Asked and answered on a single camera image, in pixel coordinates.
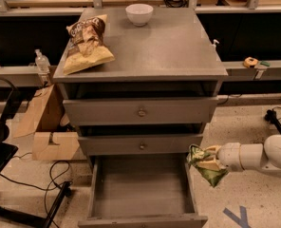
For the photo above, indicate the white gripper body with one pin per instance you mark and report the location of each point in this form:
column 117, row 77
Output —
column 229, row 157

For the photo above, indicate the green jalapeno chip bag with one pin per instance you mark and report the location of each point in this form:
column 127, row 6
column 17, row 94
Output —
column 197, row 154

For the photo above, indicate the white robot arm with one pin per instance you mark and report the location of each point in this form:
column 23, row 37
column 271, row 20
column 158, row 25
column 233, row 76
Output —
column 263, row 157

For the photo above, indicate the grey top drawer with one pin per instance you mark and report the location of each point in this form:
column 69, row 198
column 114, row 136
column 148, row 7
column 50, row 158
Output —
column 125, row 111

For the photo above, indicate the grey middle drawer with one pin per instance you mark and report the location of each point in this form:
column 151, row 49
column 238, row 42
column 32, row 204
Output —
column 138, row 144

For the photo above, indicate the grey drawer cabinet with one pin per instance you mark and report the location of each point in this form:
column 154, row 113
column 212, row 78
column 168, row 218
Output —
column 170, row 57

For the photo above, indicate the grey open bottom drawer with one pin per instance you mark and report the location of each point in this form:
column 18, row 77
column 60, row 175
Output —
column 142, row 191

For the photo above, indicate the brown yellow chip bag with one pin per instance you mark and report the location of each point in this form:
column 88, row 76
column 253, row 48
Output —
column 86, row 46

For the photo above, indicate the black stand leg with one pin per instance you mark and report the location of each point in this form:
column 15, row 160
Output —
column 271, row 117

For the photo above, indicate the green small marker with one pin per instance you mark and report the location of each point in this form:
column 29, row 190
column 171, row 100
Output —
column 264, row 63

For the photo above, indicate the small white pump bottle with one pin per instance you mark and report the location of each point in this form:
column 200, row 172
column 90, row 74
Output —
column 215, row 44

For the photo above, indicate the white ceramic bowl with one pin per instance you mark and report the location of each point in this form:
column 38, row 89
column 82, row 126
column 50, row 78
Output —
column 139, row 14

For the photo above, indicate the cardboard box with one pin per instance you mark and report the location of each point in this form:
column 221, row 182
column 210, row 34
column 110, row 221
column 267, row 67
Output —
column 51, row 140

